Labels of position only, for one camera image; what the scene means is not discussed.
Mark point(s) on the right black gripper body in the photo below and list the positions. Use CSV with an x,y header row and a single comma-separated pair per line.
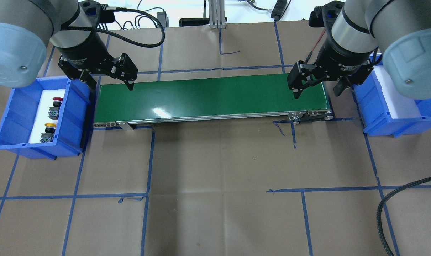
x,y
340,59

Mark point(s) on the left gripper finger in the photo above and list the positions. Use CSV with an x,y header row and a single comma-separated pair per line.
x,y
86,77
125,70

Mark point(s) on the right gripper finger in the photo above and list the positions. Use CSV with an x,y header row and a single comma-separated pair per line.
x,y
341,86
300,77

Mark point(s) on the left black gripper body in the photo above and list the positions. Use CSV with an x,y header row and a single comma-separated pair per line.
x,y
84,52

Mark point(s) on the red mushroom push button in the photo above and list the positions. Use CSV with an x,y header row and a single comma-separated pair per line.
x,y
54,111

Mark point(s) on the yellow mushroom push button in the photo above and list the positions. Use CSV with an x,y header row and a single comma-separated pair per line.
x,y
48,135

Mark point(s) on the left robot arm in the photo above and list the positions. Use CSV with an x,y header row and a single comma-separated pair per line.
x,y
28,26

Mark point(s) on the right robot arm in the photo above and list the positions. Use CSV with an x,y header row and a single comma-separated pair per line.
x,y
362,33

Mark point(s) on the left white foam pad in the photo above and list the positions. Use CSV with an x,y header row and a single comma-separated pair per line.
x,y
41,117

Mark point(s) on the white foam pad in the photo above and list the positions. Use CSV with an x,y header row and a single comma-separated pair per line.
x,y
41,117
399,106

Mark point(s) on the right blue bin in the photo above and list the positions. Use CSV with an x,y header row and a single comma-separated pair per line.
x,y
385,111

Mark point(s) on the blue bin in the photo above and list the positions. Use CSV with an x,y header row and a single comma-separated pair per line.
x,y
385,111
19,115

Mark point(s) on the left blue bin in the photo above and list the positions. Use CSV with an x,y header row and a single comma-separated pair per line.
x,y
19,115

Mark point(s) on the right white foam pad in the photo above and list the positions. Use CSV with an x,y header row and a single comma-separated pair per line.
x,y
399,106

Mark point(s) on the green conveyor belt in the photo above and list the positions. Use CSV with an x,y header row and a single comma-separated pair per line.
x,y
206,99

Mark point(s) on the black power adapter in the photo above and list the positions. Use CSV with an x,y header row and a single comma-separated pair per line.
x,y
163,18

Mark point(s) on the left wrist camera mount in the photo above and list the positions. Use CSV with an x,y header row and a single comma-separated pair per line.
x,y
98,13

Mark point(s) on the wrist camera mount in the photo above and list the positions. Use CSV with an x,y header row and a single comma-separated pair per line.
x,y
326,15
98,13

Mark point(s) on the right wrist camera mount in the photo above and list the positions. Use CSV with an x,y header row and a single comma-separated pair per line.
x,y
326,15

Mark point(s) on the aluminium profile post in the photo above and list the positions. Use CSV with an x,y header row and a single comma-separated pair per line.
x,y
216,10

